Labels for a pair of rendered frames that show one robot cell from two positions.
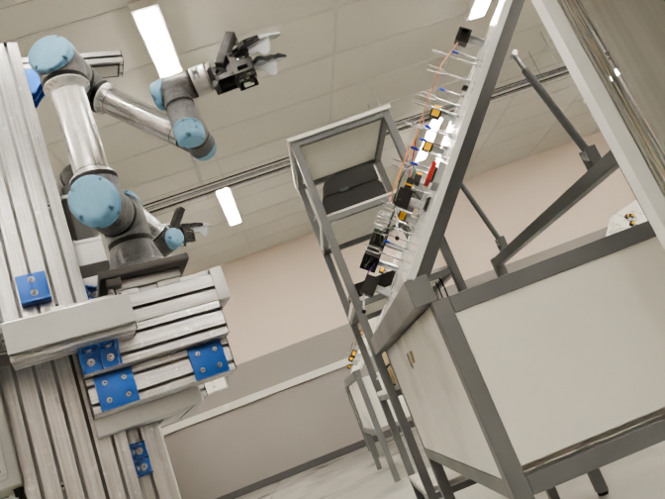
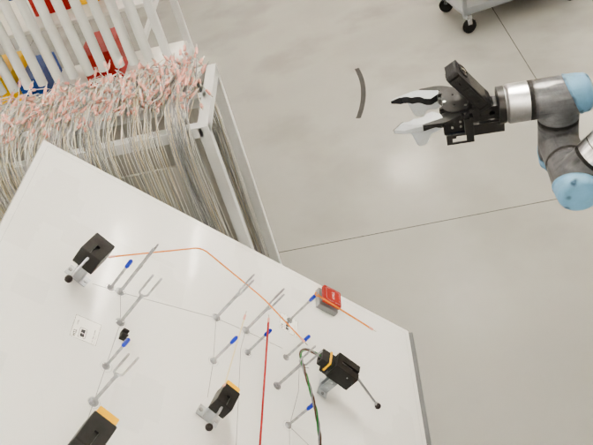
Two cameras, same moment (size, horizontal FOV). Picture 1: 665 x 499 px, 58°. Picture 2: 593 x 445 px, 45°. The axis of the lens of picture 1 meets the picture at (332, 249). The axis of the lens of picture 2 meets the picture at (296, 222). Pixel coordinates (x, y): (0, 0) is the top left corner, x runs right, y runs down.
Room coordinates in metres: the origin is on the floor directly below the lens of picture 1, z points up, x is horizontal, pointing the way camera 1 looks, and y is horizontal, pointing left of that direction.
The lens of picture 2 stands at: (2.60, 0.02, 2.30)
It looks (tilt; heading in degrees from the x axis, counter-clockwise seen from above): 38 degrees down; 196
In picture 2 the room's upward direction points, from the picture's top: 17 degrees counter-clockwise
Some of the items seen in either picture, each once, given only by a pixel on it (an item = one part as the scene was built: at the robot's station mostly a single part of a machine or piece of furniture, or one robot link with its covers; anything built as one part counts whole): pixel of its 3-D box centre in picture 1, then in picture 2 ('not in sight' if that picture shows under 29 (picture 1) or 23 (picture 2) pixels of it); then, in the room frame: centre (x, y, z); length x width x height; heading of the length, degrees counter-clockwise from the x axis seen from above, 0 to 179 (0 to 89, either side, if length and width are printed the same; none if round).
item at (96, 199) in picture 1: (80, 133); not in sight; (1.39, 0.50, 1.54); 0.15 x 0.12 x 0.55; 1
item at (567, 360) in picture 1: (517, 359); not in sight; (1.96, -0.41, 0.60); 1.17 x 0.58 x 0.40; 5
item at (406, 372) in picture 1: (416, 396); not in sight; (2.20, -0.09, 0.60); 0.55 x 0.02 x 0.39; 5
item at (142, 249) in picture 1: (135, 258); not in sight; (1.53, 0.50, 1.21); 0.15 x 0.15 x 0.10
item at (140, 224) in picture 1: (122, 219); not in sight; (1.52, 0.50, 1.33); 0.13 x 0.12 x 0.14; 1
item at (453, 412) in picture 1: (443, 392); not in sight; (1.65, -0.14, 0.60); 0.55 x 0.03 x 0.39; 5
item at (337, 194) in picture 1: (348, 196); not in sight; (2.77, -0.17, 1.56); 0.30 x 0.23 x 0.19; 97
